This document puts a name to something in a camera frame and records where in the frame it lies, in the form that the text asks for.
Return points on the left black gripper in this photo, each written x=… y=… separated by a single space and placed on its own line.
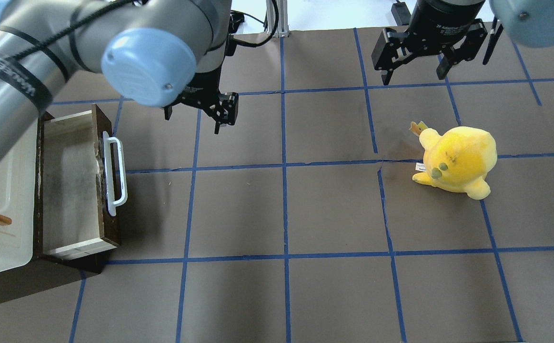
x=204 y=86

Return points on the pulled-out wooden drawer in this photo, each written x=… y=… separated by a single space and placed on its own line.
x=76 y=222

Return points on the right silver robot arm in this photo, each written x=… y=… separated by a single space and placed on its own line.
x=527 y=22

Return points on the white drawer handle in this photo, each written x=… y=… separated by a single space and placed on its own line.
x=114 y=172

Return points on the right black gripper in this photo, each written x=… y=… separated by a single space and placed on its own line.
x=441 y=19

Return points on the yellow plush toy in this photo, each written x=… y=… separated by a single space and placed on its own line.
x=457 y=161

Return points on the dark wooden drawer cabinet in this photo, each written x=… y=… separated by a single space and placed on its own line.
x=45 y=272

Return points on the aluminium frame post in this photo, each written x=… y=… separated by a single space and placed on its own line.
x=277 y=18

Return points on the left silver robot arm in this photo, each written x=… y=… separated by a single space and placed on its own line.
x=147 y=53

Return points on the cream plastic storage box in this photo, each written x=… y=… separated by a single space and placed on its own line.
x=17 y=200

